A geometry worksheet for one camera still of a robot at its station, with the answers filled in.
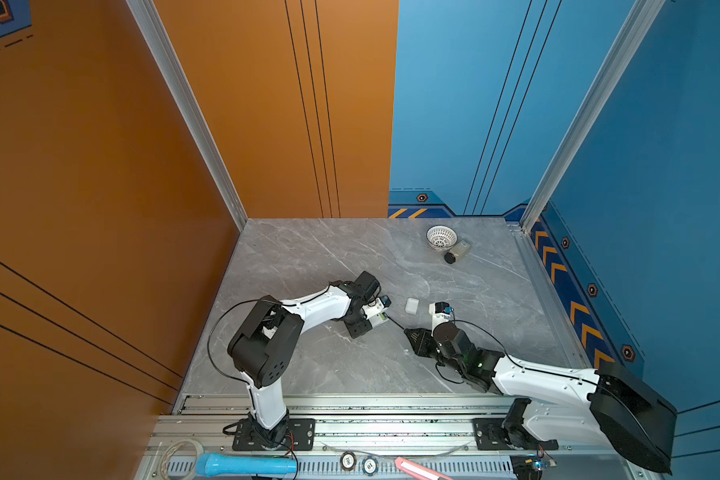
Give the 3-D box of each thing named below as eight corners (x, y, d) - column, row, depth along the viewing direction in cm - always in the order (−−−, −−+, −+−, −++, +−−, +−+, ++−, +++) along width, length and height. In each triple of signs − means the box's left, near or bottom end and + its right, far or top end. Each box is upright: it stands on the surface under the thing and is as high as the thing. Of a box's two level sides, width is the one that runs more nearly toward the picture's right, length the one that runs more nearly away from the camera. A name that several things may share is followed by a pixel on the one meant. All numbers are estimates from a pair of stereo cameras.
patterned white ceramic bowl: (427, 253, 113) (429, 245, 109) (424, 233, 120) (426, 224, 116) (457, 253, 113) (460, 245, 109) (452, 233, 120) (455, 224, 116)
